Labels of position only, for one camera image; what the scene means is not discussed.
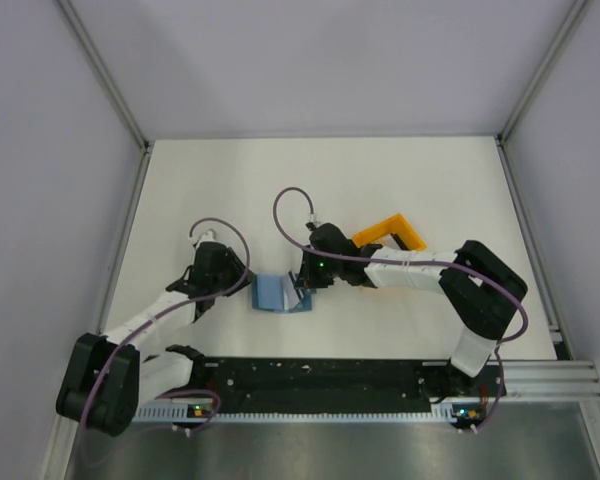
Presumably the purple cable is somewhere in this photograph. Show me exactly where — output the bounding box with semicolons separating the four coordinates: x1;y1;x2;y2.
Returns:
77;218;254;466
273;187;530;434

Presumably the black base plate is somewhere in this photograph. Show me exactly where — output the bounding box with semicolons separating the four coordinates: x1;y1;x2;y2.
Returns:
173;357;506;414

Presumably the white credit card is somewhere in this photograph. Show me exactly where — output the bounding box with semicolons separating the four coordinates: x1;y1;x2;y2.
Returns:
281;271;305;312

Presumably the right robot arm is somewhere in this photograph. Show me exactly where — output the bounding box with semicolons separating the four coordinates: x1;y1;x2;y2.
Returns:
296;222;528;396

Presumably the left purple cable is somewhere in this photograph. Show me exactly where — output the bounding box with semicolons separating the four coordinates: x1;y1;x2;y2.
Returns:
77;218;254;466

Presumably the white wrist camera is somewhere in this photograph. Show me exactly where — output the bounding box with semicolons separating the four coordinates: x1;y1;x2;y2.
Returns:
305;212;323;232
189;229;217;249

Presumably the grey cable duct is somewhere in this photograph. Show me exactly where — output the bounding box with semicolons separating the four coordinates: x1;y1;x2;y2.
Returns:
132;402;457;424

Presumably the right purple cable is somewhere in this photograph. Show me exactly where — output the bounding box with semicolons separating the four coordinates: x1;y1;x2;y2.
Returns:
273;187;530;434

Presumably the aluminium frame rail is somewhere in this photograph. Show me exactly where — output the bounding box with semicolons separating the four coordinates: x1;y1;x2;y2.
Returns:
59;362;600;401

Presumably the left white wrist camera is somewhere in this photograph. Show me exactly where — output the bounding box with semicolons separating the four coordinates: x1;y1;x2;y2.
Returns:
189;229;217;249

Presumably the blue leather card holder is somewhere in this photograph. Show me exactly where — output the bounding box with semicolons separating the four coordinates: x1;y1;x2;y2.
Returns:
251;273;314;314

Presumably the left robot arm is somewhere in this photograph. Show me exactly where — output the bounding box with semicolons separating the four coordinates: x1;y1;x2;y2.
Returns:
55;241;253;437

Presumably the orange plastic card stand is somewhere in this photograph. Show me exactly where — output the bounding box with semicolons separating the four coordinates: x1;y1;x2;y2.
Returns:
352;213;428;296

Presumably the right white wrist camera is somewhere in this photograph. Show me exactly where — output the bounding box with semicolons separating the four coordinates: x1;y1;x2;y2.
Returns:
305;212;323;232

